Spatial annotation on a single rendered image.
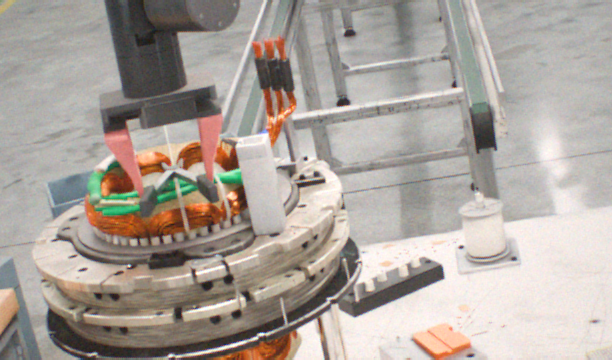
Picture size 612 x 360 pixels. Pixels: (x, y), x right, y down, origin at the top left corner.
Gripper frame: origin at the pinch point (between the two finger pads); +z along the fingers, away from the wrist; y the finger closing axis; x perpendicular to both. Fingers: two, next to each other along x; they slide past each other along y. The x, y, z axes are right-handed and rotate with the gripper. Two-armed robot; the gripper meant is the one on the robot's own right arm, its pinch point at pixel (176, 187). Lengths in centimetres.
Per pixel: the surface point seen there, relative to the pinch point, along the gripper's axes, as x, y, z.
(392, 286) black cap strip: 51, 26, 35
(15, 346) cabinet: 11.6, -19.5, 16.3
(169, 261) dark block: 0.7, -2.0, 7.0
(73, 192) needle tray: 46.5, -12.5, 11.3
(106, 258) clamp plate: 5.7, -7.9, 7.1
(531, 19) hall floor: 487, 182, 96
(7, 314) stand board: 9.7, -19.2, 12.0
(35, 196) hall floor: 389, -53, 104
